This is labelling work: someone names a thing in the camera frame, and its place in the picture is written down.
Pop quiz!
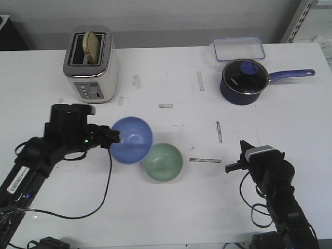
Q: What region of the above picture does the dark blue saucepan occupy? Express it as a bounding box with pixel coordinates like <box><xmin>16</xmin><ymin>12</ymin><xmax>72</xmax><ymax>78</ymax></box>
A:
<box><xmin>220</xmin><ymin>69</ymin><xmax>315</xmax><ymax>105</ymax></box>

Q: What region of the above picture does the white silver toaster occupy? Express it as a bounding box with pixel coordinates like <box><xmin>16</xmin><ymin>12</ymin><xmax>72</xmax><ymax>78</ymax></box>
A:
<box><xmin>63</xmin><ymin>25</ymin><xmax>118</xmax><ymax>103</ymax></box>

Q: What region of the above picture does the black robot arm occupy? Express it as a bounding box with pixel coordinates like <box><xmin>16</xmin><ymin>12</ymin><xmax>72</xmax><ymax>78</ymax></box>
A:
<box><xmin>225</xmin><ymin>140</ymin><xmax>319</xmax><ymax>248</ymax></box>
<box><xmin>1</xmin><ymin>104</ymin><xmax>120</xmax><ymax>248</ymax></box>

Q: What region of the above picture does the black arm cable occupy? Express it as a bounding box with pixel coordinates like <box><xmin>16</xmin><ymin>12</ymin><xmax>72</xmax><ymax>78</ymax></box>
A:
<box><xmin>15</xmin><ymin>147</ymin><xmax>113</xmax><ymax>220</ymax></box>
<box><xmin>239</xmin><ymin>172</ymin><xmax>275</xmax><ymax>228</ymax></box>

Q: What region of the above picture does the white metal shelving rack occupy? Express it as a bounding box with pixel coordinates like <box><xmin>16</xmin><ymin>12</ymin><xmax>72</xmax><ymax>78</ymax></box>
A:
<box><xmin>280</xmin><ymin>1</ymin><xmax>331</xmax><ymax>43</ymax></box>

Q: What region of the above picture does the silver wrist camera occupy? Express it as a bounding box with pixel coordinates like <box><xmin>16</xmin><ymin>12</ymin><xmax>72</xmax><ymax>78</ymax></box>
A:
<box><xmin>73</xmin><ymin>104</ymin><xmax>96</xmax><ymax>115</ymax></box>
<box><xmin>244</xmin><ymin>145</ymin><xmax>274</xmax><ymax>161</ymax></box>

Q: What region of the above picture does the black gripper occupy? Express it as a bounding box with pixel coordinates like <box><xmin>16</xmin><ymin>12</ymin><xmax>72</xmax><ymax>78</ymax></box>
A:
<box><xmin>225</xmin><ymin>140</ymin><xmax>285</xmax><ymax>182</ymax></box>
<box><xmin>86</xmin><ymin>124</ymin><xmax>121</xmax><ymax>149</ymax></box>

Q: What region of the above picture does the clear plastic food container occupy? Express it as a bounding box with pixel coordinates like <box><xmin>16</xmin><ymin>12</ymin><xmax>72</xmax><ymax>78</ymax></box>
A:
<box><xmin>210</xmin><ymin>36</ymin><xmax>266</xmax><ymax>62</ymax></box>

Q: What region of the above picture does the glass pot lid blue knob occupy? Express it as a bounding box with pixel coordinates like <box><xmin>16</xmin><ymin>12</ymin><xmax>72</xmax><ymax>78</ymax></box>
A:
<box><xmin>222</xmin><ymin>59</ymin><xmax>269</xmax><ymax>95</ymax></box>

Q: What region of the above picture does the slice of toast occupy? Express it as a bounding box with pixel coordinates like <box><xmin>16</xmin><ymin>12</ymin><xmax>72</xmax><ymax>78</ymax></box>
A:
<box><xmin>82</xmin><ymin>31</ymin><xmax>100</xmax><ymax>64</ymax></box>

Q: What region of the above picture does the light blue bowl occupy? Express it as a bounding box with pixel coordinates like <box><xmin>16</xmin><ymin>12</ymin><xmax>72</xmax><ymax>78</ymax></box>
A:
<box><xmin>109</xmin><ymin>116</ymin><xmax>154</xmax><ymax>164</ymax></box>

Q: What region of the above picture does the light green bowl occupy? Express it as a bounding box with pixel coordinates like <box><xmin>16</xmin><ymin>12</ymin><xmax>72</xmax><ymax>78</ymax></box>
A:
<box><xmin>143</xmin><ymin>143</ymin><xmax>183</xmax><ymax>182</ymax></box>

